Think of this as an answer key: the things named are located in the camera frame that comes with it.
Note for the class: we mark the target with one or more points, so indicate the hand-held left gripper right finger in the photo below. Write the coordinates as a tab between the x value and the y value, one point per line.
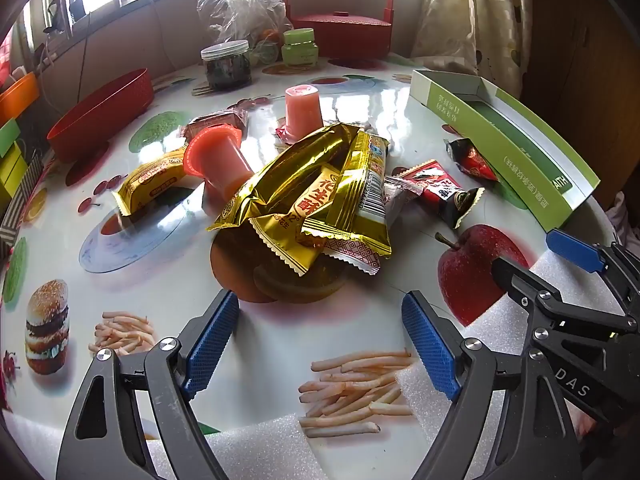
430	345

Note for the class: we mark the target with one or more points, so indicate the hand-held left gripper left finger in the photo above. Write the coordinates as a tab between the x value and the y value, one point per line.
210	345

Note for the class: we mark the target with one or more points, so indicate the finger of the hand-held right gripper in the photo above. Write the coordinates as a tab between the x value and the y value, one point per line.
515	282
575	252

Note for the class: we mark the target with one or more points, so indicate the black red candy packet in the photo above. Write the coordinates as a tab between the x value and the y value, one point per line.
445	192
472	160

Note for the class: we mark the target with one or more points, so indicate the white red patterned packet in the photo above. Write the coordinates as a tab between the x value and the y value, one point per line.
355	257

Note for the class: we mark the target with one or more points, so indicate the green cardboard box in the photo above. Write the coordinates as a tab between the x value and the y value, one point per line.
525	125

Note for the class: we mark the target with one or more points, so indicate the small clear white packet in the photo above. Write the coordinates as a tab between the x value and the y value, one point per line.
400	195

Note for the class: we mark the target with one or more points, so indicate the gold packet with red label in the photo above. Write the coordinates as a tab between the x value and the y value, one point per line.
300	210

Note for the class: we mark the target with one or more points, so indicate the yellow orange snack packet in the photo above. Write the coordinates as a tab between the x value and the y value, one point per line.
150	177

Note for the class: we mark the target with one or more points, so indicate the pink jelly cup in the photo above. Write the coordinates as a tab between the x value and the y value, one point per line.
220	160
302	110

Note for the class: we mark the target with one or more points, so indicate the long gold snack packet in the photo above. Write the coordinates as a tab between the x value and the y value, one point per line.
285	175

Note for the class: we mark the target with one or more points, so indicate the small brown red packet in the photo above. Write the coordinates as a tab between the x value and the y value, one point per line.
215	121

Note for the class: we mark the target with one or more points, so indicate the white foam sheet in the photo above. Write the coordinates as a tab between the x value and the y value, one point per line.
270	455

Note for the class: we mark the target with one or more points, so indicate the wooden cabinet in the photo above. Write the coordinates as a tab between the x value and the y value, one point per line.
590	85

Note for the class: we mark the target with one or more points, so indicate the red oval bowl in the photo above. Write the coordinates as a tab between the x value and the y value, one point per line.
100	120

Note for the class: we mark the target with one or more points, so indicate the cream patterned curtain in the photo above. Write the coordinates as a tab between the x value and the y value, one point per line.
465	20

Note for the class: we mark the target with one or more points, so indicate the small yellow box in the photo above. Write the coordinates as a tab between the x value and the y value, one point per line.
10	170

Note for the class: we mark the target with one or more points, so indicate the clear jar with dark contents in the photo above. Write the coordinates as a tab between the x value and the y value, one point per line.
227	67

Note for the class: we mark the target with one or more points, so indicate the small green box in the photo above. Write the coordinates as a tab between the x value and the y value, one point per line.
7	137

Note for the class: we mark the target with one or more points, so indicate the orange box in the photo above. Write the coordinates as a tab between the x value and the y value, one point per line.
17	100

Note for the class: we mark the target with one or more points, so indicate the clear plastic bag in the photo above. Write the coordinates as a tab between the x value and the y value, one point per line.
240	5

